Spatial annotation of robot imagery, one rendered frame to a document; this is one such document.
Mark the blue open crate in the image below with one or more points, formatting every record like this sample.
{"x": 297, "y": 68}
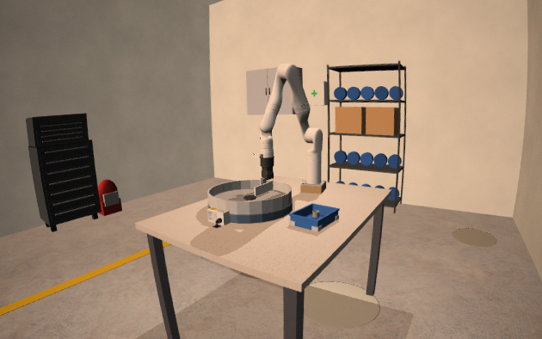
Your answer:
{"x": 326, "y": 217}

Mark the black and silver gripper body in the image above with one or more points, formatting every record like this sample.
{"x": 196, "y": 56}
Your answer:
{"x": 267, "y": 162}

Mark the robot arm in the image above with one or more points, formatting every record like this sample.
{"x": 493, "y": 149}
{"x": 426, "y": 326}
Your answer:
{"x": 302, "y": 109}

